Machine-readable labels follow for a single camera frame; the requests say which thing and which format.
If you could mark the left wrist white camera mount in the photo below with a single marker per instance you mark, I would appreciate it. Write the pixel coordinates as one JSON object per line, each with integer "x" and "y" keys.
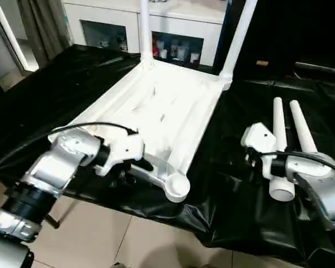
{"x": 125, "y": 150}

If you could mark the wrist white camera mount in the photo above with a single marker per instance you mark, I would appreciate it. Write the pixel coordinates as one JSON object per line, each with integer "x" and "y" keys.
{"x": 259, "y": 136}
{"x": 125, "y": 150}

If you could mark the white plastic table leg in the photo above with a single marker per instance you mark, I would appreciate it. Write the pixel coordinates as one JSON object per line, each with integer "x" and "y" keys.
{"x": 146, "y": 28}
{"x": 237, "y": 36}
{"x": 279, "y": 120}
{"x": 301, "y": 125}

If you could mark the white glass-door cabinet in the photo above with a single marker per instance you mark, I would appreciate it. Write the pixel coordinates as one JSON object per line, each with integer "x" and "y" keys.
{"x": 106, "y": 14}

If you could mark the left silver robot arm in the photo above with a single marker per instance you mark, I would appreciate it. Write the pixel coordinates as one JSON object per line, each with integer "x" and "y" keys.
{"x": 67, "y": 148}

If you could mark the black backdrop cloth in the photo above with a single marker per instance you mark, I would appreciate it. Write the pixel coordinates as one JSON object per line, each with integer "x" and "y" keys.
{"x": 296, "y": 28}

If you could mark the white plastic table top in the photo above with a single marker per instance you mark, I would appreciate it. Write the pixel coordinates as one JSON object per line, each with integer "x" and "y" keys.
{"x": 170, "y": 111}

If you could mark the small red packet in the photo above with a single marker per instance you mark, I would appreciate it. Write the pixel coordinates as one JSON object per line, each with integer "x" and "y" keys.
{"x": 155, "y": 48}

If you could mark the small pale label tag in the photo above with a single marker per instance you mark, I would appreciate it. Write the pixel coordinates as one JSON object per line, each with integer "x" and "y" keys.
{"x": 262, "y": 63}

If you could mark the black shiny mat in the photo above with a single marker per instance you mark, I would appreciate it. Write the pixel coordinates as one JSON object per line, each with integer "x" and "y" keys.
{"x": 44, "y": 97}

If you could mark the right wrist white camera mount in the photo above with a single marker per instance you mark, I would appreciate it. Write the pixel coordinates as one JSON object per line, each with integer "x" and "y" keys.
{"x": 259, "y": 136}

